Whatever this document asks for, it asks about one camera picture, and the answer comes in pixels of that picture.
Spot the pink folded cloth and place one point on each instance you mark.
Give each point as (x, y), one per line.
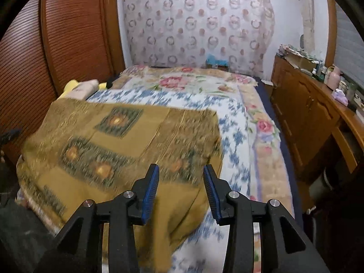
(84, 89)

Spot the wooden louvered wardrobe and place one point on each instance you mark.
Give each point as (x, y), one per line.
(57, 48)

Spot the wrapped air conditioner pipe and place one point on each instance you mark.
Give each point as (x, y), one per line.
(307, 20)

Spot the wooden cabinet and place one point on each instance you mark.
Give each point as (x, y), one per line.
(301, 111)

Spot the pink thermos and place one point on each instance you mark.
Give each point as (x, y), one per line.
(333, 78)

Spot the grey window blind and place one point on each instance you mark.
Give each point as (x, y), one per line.
(351, 48)

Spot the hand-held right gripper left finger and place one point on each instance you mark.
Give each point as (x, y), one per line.
(150, 196)

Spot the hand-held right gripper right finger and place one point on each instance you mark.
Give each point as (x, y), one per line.
(212, 196)

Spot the blue item at bedhead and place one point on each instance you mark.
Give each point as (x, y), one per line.
(217, 61)

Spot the yellow plush toy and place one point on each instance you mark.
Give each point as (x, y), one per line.
(69, 86)

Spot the blue white floral quilt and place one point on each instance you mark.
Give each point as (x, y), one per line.
(233, 148)

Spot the mustard patterned blanket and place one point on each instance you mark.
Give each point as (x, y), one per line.
(113, 159)

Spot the wooden window frame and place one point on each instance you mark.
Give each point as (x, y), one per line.
(330, 34)

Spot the lilac tissue pack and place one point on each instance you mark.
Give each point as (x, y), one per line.
(340, 96)

